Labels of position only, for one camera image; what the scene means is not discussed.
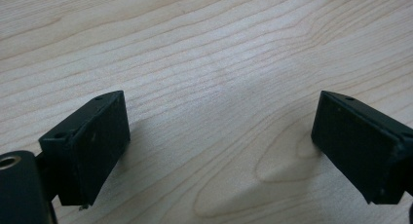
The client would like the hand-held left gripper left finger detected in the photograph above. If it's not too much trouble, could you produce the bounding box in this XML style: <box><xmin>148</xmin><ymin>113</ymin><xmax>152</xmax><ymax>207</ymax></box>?
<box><xmin>38</xmin><ymin>90</ymin><xmax>131</xmax><ymax>207</ymax></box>

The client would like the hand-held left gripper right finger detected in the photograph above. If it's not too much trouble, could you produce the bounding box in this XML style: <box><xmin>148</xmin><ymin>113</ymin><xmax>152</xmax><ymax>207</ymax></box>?
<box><xmin>311</xmin><ymin>90</ymin><xmax>413</xmax><ymax>205</ymax></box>

